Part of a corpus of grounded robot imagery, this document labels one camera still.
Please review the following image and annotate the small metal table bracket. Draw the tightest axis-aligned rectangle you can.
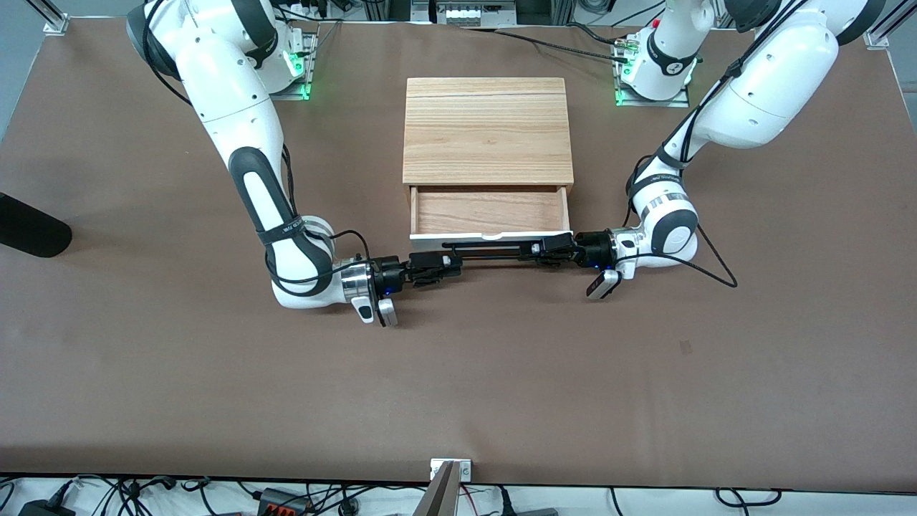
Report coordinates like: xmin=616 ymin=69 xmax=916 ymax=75
xmin=430 ymin=458 xmax=473 ymax=482

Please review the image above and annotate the black orange connector block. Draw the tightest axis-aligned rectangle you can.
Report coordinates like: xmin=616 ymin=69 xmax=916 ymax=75
xmin=256 ymin=487 xmax=314 ymax=516

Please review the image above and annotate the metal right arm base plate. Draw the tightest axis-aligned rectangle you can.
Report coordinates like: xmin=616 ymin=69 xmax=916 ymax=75
xmin=278 ymin=21 xmax=320 ymax=101

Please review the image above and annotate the black drawer handle bar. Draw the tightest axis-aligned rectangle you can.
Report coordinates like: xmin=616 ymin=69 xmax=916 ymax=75
xmin=441 ymin=241 xmax=547 ymax=264

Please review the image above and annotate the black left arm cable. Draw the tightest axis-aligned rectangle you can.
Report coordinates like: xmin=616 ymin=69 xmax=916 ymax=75
xmin=625 ymin=0 xmax=739 ymax=289

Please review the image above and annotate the black cable across table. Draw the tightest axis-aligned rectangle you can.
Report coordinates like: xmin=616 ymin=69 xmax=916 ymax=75
xmin=466 ymin=25 xmax=635 ymax=64

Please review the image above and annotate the white power strip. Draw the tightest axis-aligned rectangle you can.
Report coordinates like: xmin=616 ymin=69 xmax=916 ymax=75
xmin=436 ymin=0 xmax=518 ymax=28

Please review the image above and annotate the black power adapter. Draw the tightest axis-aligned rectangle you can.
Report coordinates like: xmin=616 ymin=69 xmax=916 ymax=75
xmin=18 ymin=498 xmax=77 ymax=516

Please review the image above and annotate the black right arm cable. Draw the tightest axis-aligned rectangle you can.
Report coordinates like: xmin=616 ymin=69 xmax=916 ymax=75
xmin=261 ymin=143 xmax=373 ymax=284

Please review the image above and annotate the light wooden drawer cabinet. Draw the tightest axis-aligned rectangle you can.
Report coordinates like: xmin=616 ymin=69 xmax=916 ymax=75
xmin=402 ymin=77 xmax=575 ymax=205

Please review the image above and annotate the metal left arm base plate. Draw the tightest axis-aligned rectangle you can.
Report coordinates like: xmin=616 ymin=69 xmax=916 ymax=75
xmin=613 ymin=36 xmax=694 ymax=108

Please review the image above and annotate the black ribbed cylinder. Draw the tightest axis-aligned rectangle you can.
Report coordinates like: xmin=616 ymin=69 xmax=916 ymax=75
xmin=0 ymin=192 xmax=73 ymax=259

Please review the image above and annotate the aluminium frame profile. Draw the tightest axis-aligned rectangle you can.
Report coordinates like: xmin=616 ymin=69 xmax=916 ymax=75
xmin=863 ymin=0 xmax=917 ymax=49
xmin=29 ymin=0 xmax=70 ymax=35

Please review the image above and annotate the grey wedge camera post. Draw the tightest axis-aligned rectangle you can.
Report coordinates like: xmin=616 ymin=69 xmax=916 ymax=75
xmin=412 ymin=461 xmax=463 ymax=516

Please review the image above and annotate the black looped floor cable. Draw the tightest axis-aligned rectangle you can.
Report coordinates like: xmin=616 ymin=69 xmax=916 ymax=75
xmin=715 ymin=487 xmax=783 ymax=511

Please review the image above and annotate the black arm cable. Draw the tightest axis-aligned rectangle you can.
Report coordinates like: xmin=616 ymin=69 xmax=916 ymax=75
xmin=625 ymin=0 xmax=739 ymax=289
xmin=261 ymin=143 xmax=373 ymax=284

